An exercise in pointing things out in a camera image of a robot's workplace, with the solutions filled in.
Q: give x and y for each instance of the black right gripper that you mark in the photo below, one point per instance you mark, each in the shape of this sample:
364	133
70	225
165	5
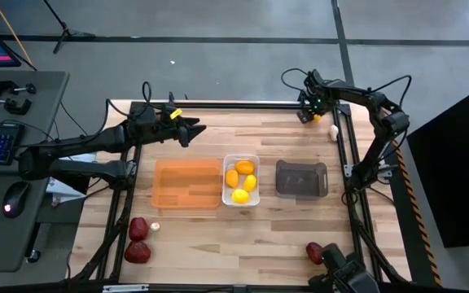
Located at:
318	95

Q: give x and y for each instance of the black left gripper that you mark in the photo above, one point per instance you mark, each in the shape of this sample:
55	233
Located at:
165	124

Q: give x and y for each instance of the yellow lemon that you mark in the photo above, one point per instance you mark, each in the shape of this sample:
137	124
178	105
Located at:
231	178
244	167
317	119
250	182
240	196

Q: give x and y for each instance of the white garlic bulb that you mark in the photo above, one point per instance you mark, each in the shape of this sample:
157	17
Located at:
333	132
155	226

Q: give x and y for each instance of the dark red bell pepper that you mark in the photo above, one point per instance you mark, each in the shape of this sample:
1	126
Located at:
137	252
138	228
313	252

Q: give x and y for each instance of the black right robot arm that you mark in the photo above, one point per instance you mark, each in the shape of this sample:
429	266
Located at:
381	118

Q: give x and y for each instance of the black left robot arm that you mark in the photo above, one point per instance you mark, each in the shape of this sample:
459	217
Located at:
75	150

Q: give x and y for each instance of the yellow tape tag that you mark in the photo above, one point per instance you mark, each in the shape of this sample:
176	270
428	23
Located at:
176	113

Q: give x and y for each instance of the small black edge clamp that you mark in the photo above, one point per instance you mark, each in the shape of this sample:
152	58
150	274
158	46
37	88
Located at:
171	97

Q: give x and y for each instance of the orange translucent plastic basket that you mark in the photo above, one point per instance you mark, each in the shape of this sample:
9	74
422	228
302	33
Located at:
185	183

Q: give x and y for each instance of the grey translucent plastic basket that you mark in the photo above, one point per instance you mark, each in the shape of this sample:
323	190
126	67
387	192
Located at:
301	179

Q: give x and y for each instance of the white plastic basket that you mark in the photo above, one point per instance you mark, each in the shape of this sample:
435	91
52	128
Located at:
228	201

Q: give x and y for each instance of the white paper sheet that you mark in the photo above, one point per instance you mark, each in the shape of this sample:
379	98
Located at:
61	190

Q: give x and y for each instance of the black tripod stand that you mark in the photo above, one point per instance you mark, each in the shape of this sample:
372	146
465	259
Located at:
65	34

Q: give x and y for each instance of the yellow black hazard tape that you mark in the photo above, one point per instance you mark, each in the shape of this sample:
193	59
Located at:
422	228

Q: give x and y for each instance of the black boxy device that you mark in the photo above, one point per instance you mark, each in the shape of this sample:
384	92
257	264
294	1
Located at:
348	272

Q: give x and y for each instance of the black panel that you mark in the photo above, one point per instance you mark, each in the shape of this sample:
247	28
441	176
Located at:
462	183

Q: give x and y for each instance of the black C-clamp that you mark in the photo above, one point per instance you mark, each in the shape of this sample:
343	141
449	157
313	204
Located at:
10	87
12	106

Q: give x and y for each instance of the black computer mouse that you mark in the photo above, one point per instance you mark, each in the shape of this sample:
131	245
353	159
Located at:
14	199

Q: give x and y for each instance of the yellow stick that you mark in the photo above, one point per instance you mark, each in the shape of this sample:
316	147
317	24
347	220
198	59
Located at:
12	34

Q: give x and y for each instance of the black desk caster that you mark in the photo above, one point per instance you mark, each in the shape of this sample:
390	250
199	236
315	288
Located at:
33	255

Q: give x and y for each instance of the black aluminium table frame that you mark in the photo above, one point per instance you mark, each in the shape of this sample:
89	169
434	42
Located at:
238	105

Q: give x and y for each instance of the silver metal bracket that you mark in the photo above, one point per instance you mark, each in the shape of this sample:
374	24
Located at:
125	288

